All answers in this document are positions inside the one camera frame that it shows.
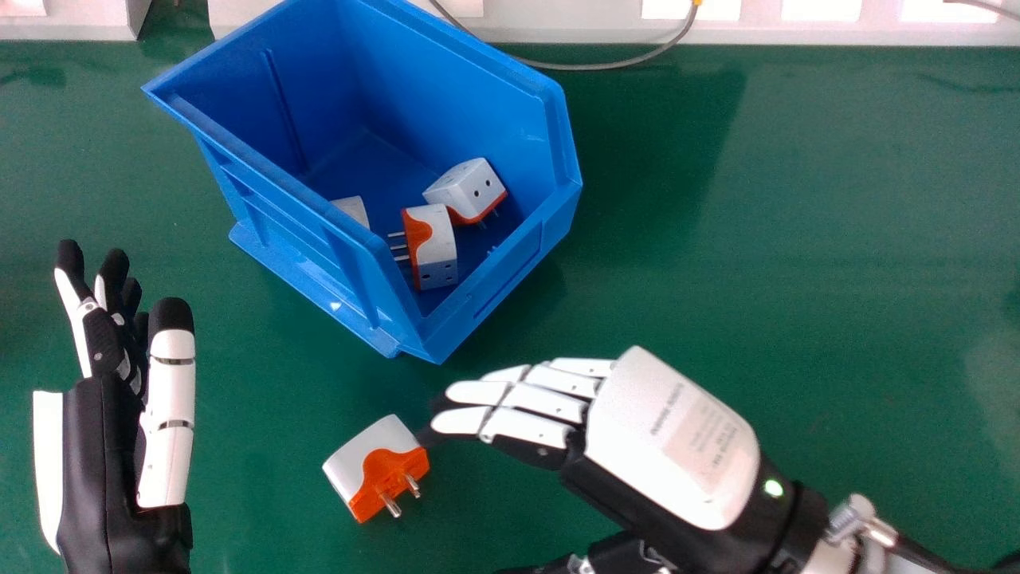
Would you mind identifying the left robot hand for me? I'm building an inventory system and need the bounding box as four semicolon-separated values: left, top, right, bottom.
33;239;197;574

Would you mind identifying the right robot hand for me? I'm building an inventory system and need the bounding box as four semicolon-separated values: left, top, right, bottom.
418;345;830;574

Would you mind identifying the blue plastic bin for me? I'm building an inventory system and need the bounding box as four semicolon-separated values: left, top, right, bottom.
142;0;583;365

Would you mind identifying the white perforated cable duct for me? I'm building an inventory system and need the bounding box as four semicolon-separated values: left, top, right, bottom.
0;0;1020;45

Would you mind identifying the grey cable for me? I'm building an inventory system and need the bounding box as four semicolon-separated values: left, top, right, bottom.
429;0;704;72

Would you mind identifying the white-and-orange plug adapter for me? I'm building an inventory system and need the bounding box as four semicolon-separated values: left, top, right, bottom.
422;157;508;230
322;414;430;524
331;195;371;230
387;203;460;291

